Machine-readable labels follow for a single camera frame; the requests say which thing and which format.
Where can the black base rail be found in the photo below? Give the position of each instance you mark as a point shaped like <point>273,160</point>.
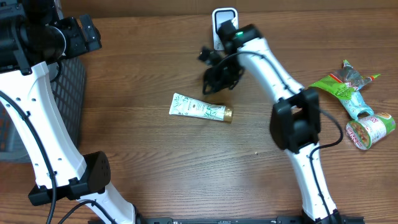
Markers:
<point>278,220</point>

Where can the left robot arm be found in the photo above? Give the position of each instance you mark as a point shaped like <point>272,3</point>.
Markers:
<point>34,35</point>

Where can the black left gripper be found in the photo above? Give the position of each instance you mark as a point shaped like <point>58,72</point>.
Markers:
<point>81,45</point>

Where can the gray plastic shopping basket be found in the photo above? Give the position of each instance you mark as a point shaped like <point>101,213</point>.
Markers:
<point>68,91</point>

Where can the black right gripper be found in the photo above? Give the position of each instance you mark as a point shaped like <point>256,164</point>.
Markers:
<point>217,81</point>

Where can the green instant noodle cup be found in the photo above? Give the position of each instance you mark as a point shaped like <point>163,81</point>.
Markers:
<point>368,130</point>

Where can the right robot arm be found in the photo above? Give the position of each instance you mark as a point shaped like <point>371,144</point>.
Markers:
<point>295,118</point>

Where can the white tube with gold cap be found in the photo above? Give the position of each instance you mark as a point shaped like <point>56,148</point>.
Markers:
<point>186,106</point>

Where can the teal tissue pack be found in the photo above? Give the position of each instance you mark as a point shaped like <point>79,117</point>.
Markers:
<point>356,106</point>

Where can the white barcode scanner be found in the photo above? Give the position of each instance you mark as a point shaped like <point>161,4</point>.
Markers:
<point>219,16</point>

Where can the green snack bag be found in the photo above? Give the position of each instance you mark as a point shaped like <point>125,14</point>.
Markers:
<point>344,82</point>

